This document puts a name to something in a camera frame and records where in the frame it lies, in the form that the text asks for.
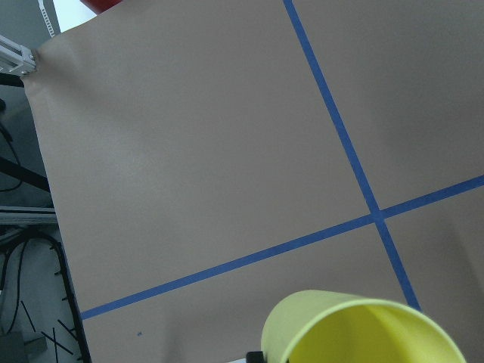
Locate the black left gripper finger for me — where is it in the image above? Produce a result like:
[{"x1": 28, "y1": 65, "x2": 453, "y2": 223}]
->
[{"x1": 245, "y1": 351, "x2": 266, "y2": 363}]

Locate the yellow paper cup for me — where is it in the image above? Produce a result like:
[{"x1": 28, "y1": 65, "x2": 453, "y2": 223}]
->
[{"x1": 261, "y1": 290, "x2": 466, "y2": 362}]

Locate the red cylinder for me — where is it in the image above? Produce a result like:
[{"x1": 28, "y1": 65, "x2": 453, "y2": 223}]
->
[{"x1": 80, "y1": 0, "x2": 122, "y2": 14}]

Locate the aluminium frame post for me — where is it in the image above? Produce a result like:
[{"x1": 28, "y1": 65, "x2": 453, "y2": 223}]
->
[{"x1": 0, "y1": 36, "x2": 36, "y2": 76}]

